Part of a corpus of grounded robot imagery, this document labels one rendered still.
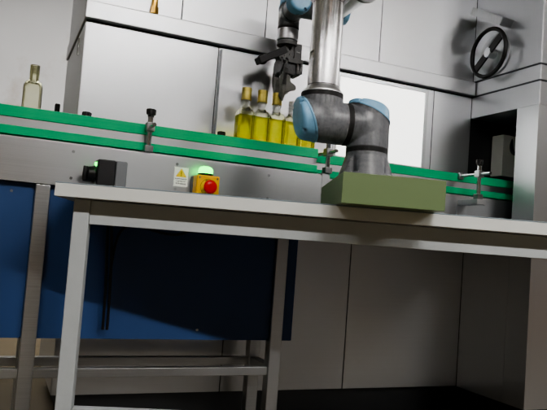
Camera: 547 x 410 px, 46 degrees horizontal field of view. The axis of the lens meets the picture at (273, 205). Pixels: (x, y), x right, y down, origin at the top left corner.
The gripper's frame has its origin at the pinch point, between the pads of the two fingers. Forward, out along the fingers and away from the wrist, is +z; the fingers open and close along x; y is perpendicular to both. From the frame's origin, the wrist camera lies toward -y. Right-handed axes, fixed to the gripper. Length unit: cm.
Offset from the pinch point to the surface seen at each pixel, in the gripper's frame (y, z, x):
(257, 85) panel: -3.0, -6.0, 12.0
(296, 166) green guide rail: 2.5, 25.0, -13.9
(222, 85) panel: -16.3, -4.1, 12.2
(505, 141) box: 111, 0, 6
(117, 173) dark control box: -57, 35, -23
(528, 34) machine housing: 97, -38, -17
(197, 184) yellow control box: -33, 35, -22
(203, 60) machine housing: -23.3, -12.3, 15.3
